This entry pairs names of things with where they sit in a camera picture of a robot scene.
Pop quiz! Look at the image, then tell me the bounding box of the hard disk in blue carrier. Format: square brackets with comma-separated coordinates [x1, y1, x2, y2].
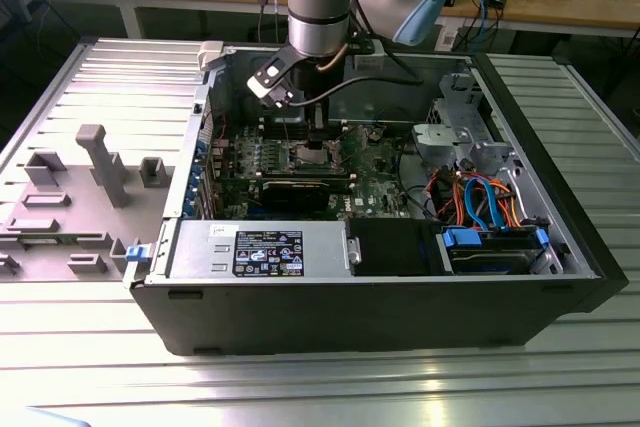
[437, 226, 551, 276]

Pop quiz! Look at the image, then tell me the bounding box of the green motherboard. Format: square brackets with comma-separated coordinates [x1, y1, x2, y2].
[207, 119, 416, 221]

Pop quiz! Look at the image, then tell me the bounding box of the grey parts rack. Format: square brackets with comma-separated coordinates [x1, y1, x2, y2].
[0, 124, 174, 283]

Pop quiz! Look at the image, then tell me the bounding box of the black camera cable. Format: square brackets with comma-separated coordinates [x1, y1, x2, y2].
[287, 39, 426, 108]

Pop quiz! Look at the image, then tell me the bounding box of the black graphics card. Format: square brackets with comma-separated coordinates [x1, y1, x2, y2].
[259, 177, 332, 214]

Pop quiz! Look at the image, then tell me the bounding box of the metal socket cover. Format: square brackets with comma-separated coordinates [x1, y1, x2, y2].
[333, 122, 374, 163]

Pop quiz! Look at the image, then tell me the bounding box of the grey case latch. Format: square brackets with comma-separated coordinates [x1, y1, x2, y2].
[197, 40, 227, 72]

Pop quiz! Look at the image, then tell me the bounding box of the green RAM stick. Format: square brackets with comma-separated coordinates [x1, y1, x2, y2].
[19, 236, 66, 248]
[257, 168, 355, 193]

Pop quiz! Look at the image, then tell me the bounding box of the blue flat wire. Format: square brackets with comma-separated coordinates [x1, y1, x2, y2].
[480, 180, 507, 232]
[463, 177, 494, 229]

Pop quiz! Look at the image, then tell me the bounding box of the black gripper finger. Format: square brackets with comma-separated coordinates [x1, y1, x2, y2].
[321, 96, 335, 151]
[305, 96, 323, 151]

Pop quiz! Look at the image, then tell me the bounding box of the orange wire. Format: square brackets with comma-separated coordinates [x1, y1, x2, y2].
[489, 177, 526, 228]

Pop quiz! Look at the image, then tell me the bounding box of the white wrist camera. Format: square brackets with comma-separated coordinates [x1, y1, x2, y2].
[246, 57, 304, 109]

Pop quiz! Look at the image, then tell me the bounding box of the copper coloured hose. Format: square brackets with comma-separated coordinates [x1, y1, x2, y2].
[316, 44, 350, 73]

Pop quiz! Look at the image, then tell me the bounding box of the silver power supply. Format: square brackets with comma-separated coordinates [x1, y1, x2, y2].
[167, 219, 351, 281]

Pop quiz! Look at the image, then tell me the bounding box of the thick black wire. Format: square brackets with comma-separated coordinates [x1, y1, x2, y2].
[394, 134, 439, 221]

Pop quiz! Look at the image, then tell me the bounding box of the black disk bay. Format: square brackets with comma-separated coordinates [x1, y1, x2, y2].
[349, 219, 441, 278]

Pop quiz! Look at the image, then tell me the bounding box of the black PC case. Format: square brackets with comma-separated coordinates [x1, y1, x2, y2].
[122, 36, 630, 358]

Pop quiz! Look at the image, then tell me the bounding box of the silver metal drive cage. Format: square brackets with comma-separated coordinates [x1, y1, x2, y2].
[409, 70, 519, 176]

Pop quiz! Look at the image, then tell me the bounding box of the blue network cable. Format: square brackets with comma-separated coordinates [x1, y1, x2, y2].
[469, 0, 496, 38]

